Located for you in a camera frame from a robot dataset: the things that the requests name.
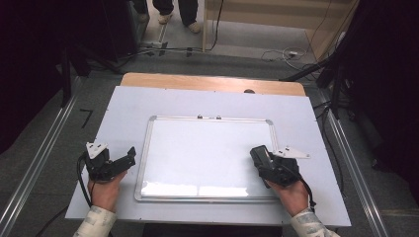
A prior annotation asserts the dark curtain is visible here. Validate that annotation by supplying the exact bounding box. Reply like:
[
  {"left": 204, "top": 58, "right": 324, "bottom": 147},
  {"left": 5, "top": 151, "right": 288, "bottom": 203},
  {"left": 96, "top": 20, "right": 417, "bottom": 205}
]
[
  {"left": 0, "top": 0, "right": 107, "bottom": 156},
  {"left": 339, "top": 0, "right": 419, "bottom": 205}
]

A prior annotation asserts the person's right hand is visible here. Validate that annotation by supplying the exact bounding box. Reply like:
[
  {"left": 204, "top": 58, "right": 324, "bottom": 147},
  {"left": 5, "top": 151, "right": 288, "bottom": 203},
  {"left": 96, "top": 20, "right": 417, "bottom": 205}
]
[{"left": 266, "top": 179, "right": 310, "bottom": 217}]

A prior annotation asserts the black hanging cable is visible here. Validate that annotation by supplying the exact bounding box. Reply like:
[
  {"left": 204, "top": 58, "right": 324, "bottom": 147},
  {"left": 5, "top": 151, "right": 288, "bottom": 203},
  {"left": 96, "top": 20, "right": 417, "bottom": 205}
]
[{"left": 207, "top": 0, "right": 225, "bottom": 52}]

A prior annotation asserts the black metal stand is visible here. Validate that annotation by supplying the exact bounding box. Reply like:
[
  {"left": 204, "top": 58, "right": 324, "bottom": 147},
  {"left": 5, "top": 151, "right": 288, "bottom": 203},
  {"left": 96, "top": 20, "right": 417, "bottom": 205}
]
[
  {"left": 330, "top": 63, "right": 344, "bottom": 120},
  {"left": 59, "top": 48, "right": 73, "bottom": 109}
]

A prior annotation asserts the silver framed whiteboard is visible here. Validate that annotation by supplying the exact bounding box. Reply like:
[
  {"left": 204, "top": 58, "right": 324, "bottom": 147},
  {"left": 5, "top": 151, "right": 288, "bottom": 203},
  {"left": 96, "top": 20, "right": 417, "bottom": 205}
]
[{"left": 133, "top": 115, "right": 287, "bottom": 203}]

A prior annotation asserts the dark cabinet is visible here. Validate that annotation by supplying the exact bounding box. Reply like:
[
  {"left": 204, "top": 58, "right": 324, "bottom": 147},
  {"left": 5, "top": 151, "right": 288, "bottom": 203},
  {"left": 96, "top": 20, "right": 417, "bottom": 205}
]
[{"left": 98, "top": 0, "right": 151, "bottom": 62}]

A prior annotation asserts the black whiteboard eraser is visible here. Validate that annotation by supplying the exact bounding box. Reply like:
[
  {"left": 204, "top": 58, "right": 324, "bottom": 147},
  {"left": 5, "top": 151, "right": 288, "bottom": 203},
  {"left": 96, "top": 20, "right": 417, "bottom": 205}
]
[{"left": 249, "top": 144, "right": 274, "bottom": 173}]

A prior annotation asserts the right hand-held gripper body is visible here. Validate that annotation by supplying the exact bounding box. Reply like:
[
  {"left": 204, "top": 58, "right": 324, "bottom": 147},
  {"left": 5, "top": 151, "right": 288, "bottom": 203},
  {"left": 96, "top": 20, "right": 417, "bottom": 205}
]
[{"left": 263, "top": 146, "right": 311, "bottom": 188}]

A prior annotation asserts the white floor cable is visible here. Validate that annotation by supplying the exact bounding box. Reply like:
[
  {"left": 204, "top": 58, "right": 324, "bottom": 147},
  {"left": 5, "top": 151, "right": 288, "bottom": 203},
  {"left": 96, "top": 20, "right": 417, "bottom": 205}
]
[{"left": 261, "top": 46, "right": 308, "bottom": 64}]

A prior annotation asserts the wooden board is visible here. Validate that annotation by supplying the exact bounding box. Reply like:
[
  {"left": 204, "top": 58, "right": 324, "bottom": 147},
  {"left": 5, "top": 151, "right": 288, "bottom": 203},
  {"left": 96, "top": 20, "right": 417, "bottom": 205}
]
[{"left": 120, "top": 72, "right": 307, "bottom": 97}]

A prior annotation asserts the large white table sheet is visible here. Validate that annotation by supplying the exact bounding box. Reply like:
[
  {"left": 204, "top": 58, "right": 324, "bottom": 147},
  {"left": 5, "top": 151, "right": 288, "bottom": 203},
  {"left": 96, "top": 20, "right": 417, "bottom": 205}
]
[{"left": 64, "top": 86, "right": 352, "bottom": 227}]

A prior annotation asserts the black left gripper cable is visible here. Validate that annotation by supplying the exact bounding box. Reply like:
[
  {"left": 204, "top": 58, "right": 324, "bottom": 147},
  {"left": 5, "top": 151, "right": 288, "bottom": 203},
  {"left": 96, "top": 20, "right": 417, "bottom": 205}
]
[{"left": 76, "top": 153, "right": 94, "bottom": 209}]

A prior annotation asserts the person's left hand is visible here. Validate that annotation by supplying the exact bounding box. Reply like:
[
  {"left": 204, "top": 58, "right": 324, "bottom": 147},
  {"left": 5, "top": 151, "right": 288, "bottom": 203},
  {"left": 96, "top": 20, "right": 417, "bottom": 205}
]
[{"left": 87, "top": 171, "right": 127, "bottom": 213}]

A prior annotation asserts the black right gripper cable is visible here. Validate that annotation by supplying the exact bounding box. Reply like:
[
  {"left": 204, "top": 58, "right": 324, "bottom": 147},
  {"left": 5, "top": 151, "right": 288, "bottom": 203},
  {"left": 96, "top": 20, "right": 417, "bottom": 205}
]
[{"left": 296, "top": 175, "right": 318, "bottom": 212}]

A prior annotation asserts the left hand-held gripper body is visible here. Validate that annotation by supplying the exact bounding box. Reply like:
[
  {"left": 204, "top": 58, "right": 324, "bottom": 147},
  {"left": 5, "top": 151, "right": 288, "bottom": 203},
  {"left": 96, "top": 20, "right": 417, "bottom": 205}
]
[{"left": 84, "top": 141, "right": 117, "bottom": 183}]

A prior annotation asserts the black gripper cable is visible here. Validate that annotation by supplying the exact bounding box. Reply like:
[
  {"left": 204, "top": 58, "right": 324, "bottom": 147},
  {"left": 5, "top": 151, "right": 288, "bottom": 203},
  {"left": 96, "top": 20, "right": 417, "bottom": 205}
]
[
  {"left": 296, "top": 175, "right": 318, "bottom": 212},
  {"left": 76, "top": 153, "right": 94, "bottom": 209}
]

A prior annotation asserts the grey power strip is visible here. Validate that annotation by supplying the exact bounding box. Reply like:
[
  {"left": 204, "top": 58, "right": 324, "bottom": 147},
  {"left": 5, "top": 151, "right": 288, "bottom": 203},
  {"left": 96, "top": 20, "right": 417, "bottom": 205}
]
[{"left": 140, "top": 40, "right": 169, "bottom": 51}]

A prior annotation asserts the aluminium floor rail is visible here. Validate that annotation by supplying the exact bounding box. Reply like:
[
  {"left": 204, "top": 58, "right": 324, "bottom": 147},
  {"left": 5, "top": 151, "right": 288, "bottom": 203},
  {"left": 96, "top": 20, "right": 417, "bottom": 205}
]
[
  {"left": 0, "top": 93, "right": 79, "bottom": 233},
  {"left": 324, "top": 105, "right": 390, "bottom": 237}
]

